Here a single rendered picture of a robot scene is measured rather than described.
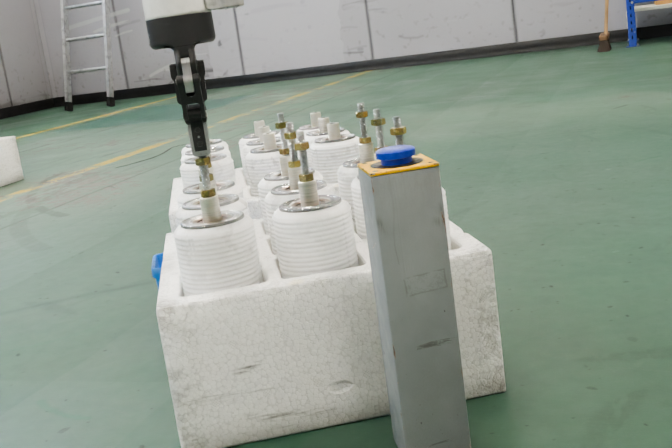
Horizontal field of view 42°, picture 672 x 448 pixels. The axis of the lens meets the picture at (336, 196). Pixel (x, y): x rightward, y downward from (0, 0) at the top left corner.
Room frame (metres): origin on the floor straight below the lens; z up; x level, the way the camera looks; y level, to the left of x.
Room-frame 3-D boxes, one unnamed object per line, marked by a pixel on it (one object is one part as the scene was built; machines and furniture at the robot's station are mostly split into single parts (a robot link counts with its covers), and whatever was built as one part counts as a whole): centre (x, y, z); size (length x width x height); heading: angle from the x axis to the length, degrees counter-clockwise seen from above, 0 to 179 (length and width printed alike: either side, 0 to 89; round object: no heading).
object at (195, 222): (1.02, 0.15, 0.25); 0.08 x 0.08 x 0.01
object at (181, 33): (1.02, 0.15, 0.45); 0.08 x 0.08 x 0.09
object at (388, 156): (0.88, -0.07, 0.32); 0.04 x 0.04 x 0.02
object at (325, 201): (1.04, 0.03, 0.25); 0.08 x 0.08 x 0.01
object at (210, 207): (1.02, 0.15, 0.26); 0.02 x 0.02 x 0.03
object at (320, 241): (1.04, 0.03, 0.16); 0.10 x 0.10 x 0.18
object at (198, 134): (1.00, 0.15, 0.36); 0.03 x 0.01 x 0.05; 7
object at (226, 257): (1.02, 0.15, 0.16); 0.10 x 0.10 x 0.18
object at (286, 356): (1.16, 0.05, 0.09); 0.39 x 0.39 x 0.18; 8
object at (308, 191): (1.04, 0.03, 0.26); 0.02 x 0.02 x 0.03
